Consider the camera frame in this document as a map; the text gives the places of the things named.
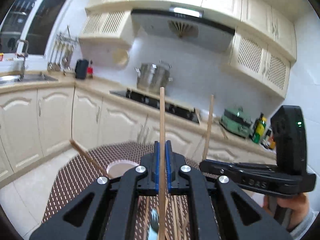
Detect wooden chopstick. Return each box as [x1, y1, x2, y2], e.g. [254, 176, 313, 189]
[172, 196, 181, 240]
[202, 94, 214, 160]
[158, 87, 166, 240]
[69, 139, 111, 179]
[143, 196, 150, 240]

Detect metal spoon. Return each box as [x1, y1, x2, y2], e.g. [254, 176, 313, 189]
[147, 208, 159, 240]

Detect person's right hand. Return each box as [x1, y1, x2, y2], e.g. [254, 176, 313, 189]
[276, 193, 310, 231]

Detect pink utensil holder cup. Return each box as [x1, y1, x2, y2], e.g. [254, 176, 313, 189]
[106, 159, 139, 179]

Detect brown polka dot tablecloth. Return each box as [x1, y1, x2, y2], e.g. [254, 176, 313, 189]
[31, 141, 221, 239]

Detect green electric cooker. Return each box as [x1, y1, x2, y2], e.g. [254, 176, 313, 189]
[220, 107, 252, 138]

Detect green yellow bottle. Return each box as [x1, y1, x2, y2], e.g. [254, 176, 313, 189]
[252, 116, 267, 144]

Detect lower cream cabinets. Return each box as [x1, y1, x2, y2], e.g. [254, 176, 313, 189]
[1, 84, 276, 181]

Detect cream cabinets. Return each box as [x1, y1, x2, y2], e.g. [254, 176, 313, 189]
[1, 84, 276, 181]
[79, 0, 297, 98]

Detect steel steamer pot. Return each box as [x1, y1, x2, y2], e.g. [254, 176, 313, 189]
[135, 60, 173, 94]

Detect black electric kettle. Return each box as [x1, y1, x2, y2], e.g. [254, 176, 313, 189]
[74, 59, 89, 80]

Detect range hood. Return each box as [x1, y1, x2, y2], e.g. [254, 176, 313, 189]
[131, 9, 235, 53]

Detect steel sink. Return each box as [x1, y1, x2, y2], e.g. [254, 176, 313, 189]
[0, 72, 57, 85]

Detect hanging utensil rack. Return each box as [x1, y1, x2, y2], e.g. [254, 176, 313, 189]
[47, 25, 79, 74]

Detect upper cream cabinets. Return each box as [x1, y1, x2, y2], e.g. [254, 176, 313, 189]
[79, 0, 297, 98]

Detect steel faucet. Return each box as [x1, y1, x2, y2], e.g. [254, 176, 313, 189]
[16, 39, 29, 80]

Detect window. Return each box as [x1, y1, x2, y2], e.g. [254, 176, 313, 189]
[1, 0, 65, 55]

